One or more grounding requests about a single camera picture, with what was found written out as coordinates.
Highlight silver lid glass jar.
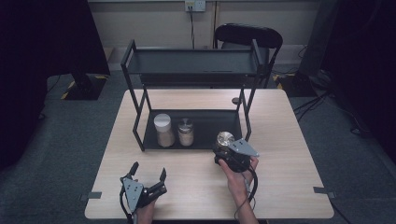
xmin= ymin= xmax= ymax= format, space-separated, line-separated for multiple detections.
xmin=177 ymin=118 xmax=195 ymax=147

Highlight black curtain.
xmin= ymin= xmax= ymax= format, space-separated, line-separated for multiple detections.
xmin=0 ymin=0 xmax=110 ymax=171
xmin=320 ymin=0 xmax=396 ymax=157

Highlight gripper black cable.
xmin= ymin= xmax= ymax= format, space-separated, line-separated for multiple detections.
xmin=233 ymin=167 xmax=260 ymax=220
xmin=119 ymin=186 xmax=134 ymax=224

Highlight black floor cables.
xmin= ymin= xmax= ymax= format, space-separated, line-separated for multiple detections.
xmin=292 ymin=90 xmax=331 ymax=122

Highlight grey tape strip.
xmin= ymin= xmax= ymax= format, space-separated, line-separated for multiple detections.
xmin=312 ymin=186 xmax=337 ymax=200
xmin=78 ymin=191 xmax=103 ymax=202

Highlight person's left hand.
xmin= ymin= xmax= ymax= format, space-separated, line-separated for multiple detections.
xmin=135 ymin=199 xmax=157 ymax=224

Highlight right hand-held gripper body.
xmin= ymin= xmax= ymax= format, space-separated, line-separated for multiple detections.
xmin=212 ymin=137 xmax=261 ymax=174

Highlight white wall outlet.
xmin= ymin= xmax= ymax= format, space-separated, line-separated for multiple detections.
xmin=184 ymin=0 xmax=207 ymax=13

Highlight person's right hand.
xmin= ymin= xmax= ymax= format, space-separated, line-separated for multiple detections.
xmin=219 ymin=156 xmax=260 ymax=201

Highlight white lid powder jar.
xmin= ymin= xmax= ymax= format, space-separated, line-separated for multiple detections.
xmin=153 ymin=113 xmax=176 ymax=148

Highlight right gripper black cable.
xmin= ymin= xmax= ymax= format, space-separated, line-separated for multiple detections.
xmin=233 ymin=167 xmax=260 ymax=220

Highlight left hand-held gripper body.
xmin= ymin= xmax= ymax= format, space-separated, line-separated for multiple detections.
xmin=120 ymin=175 xmax=168 ymax=214

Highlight black striped stand base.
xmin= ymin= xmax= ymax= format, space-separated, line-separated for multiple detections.
xmin=60 ymin=73 xmax=108 ymax=101
xmin=274 ymin=0 xmax=332 ymax=98

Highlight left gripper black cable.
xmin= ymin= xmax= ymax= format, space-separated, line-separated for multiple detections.
xmin=119 ymin=186 xmax=134 ymax=224

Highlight black chair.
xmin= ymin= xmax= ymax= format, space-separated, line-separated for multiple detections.
xmin=214 ymin=22 xmax=284 ymax=90

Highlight black power cable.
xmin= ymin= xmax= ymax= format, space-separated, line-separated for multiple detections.
xmin=189 ymin=6 xmax=196 ymax=50

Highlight black metal shelf rack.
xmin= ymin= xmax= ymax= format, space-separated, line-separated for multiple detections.
xmin=120 ymin=38 xmax=265 ymax=153

